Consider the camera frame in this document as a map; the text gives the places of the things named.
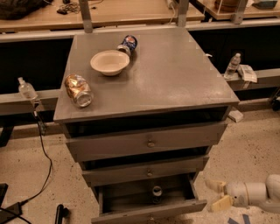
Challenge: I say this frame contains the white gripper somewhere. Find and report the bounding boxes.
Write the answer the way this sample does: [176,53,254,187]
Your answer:
[205,179,267,212]

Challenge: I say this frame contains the silver redbull can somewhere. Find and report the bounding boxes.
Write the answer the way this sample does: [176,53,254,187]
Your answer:
[152,185,163,204]

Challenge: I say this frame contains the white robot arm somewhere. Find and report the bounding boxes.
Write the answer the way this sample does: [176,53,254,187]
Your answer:
[205,174,280,214]

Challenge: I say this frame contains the grey bottom drawer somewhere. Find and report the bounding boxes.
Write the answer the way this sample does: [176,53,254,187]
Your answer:
[91,174,207,224]

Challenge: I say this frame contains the grey drawer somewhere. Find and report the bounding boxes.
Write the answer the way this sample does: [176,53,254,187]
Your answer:
[82,156,209,186]
[91,174,207,224]
[66,122,227,162]

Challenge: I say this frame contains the grey wooden drawer cabinet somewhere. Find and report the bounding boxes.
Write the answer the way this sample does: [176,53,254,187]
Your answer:
[52,26,241,224]

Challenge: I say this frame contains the grey middle drawer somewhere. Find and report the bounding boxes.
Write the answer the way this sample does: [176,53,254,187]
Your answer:
[82,156,209,186]

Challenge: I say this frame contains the grey top drawer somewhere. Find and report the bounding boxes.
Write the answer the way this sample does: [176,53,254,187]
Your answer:
[66,122,227,162]

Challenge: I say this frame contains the blue pepsi can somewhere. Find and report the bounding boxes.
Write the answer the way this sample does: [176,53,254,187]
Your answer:
[117,35,137,56]

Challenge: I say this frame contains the gold crushed can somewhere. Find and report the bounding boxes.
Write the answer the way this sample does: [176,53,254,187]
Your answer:
[64,74,93,108]

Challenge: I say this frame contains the blue tape marks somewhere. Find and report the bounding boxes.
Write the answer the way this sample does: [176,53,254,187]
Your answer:
[227,214,251,224]

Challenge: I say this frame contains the white block on floor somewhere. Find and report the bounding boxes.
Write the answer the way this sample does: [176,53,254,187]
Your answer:
[228,109,243,123]

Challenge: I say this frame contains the white paper packet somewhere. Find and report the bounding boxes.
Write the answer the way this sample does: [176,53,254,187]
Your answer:
[237,65,257,83]

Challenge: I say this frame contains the clear plastic water bottle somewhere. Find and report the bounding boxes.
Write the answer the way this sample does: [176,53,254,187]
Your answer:
[224,53,241,79]

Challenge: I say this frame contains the white ceramic bowl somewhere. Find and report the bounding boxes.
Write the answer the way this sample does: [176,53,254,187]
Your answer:
[90,50,130,76]

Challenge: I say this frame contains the black power adapter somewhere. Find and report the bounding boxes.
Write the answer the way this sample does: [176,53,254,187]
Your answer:
[0,203,22,224]

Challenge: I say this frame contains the clear sanitizer pump bottle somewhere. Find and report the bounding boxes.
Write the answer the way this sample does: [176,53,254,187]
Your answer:
[17,77,38,101]

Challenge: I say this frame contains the wooden desk left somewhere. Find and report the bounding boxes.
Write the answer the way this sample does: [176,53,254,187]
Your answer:
[0,0,205,33]

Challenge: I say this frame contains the black bag on desk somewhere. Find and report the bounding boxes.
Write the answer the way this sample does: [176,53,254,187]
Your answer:
[0,0,53,20]

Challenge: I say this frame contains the black handle on floor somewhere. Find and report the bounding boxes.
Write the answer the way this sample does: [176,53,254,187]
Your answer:
[55,204,69,224]

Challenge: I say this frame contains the black power cable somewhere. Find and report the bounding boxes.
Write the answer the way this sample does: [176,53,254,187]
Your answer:
[19,100,53,207]

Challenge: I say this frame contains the black cable bundle on desk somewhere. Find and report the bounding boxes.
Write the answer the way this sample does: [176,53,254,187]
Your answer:
[56,2,81,16]

